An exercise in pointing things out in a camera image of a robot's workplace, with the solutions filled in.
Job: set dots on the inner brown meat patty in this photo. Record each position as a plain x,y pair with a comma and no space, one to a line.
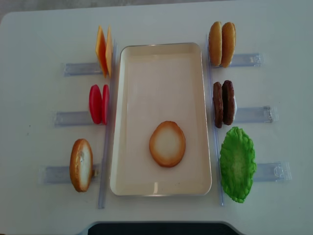
218,104

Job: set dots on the orange cheese slice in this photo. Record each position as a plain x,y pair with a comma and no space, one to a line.
100,50
109,52

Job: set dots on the right clear acrylic rack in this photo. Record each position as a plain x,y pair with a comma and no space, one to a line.
270,172

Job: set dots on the outer bun slice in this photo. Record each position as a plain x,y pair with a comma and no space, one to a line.
228,43

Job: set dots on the inner red tomato slice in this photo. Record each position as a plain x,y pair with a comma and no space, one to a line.
105,104

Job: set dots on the left clear acrylic rack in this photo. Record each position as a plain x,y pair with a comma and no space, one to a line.
60,174

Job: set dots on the outer orange cheese slice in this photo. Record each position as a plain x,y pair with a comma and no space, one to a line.
100,50

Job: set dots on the inner bun slice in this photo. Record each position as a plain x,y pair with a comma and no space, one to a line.
215,43

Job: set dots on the bun slice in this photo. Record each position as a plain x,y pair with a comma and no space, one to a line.
215,43
228,43

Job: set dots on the black monitor edge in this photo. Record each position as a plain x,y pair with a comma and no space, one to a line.
161,229

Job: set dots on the red tomato slice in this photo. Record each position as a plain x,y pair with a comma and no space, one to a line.
95,104
105,104

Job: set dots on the bread slice on tray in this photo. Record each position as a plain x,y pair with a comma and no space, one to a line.
167,144

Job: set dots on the brown meat patty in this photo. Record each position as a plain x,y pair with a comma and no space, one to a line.
218,104
228,102

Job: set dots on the outer red tomato slice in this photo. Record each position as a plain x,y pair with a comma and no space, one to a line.
95,104

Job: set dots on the green lettuce leaf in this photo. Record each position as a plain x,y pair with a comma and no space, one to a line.
237,163

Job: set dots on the cream rectangular tray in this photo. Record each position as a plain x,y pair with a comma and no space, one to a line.
160,83

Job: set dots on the clear acrylic rack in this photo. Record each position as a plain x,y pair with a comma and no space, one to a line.
60,174
270,172

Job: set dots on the outer brown meat patty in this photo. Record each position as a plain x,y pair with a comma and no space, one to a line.
228,102

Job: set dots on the inner orange cheese slice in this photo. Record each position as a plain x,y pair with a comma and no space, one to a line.
109,52

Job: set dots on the upright bread slice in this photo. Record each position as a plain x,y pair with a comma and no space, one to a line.
81,162

